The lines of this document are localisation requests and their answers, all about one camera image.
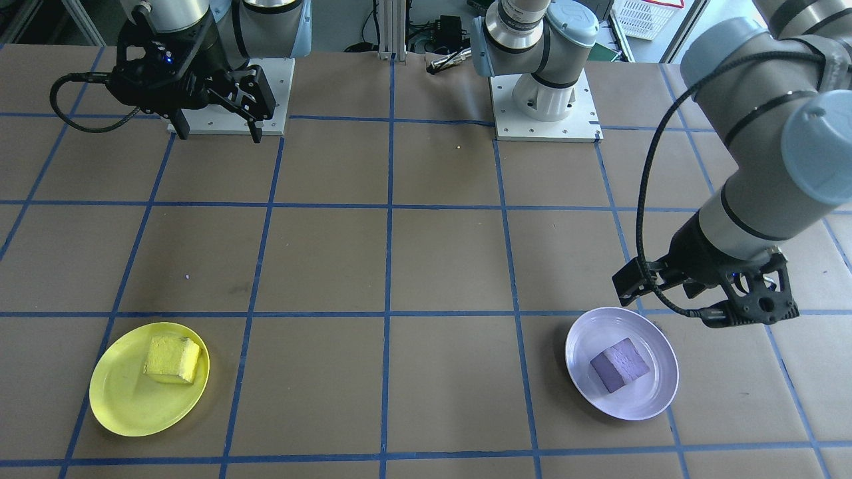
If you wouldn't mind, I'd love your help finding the V-shaped metal bar frame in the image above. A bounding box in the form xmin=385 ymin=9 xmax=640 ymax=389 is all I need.
xmin=0 ymin=0 xmax=107 ymax=47

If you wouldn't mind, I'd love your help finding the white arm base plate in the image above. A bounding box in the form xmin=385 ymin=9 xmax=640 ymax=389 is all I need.
xmin=489 ymin=70 xmax=603 ymax=142
xmin=166 ymin=57 xmax=296 ymax=136

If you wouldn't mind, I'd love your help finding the purple plate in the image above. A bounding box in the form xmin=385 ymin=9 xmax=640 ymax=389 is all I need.
xmin=564 ymin=307 xmax=680 ymax=421

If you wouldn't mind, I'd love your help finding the silver metal connector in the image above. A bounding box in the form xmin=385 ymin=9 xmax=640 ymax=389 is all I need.
xmin=428 ymin=49 xmax=475 ymax=75

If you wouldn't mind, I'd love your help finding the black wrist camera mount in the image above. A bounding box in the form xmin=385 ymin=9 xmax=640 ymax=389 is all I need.
xmin=696 ymin=246 xmax=800 ymax=328
xmin=106 ymin=27 xmax=200 ymax=124

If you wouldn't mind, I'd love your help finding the purple foam block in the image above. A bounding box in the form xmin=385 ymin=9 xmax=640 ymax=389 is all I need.
xmin=590 ymin=337 xmax=651 ymax=394

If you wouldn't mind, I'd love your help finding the black power supply box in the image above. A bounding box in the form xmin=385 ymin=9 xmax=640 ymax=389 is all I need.
xmin=435 ymin=15 xmax=465 ymax=49

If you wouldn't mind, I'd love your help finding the yellow plate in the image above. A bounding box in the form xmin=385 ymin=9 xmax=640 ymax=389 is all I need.
xmin=89 ymin=322 xmax=211 ymax=438

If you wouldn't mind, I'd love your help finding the white plastic basket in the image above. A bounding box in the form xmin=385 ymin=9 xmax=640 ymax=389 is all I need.
xmin=611 ymin=0 xmax=686 ymax=41

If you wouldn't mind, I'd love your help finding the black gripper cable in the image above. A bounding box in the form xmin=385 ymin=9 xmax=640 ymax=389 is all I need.
xmin=50 ymin=72 xmax=147 ymax=134
xmin=636 ymin=50 xmax=829 ymax=321

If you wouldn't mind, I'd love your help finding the aluminium frame post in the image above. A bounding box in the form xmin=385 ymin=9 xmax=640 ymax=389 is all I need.
xmin=376 ymin=0 xmax=409 ymax=62

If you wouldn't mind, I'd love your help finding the yellow foam block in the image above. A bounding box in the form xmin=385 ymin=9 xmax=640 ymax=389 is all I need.
xmin=142 ymin=335 xmax=202 ymax=385

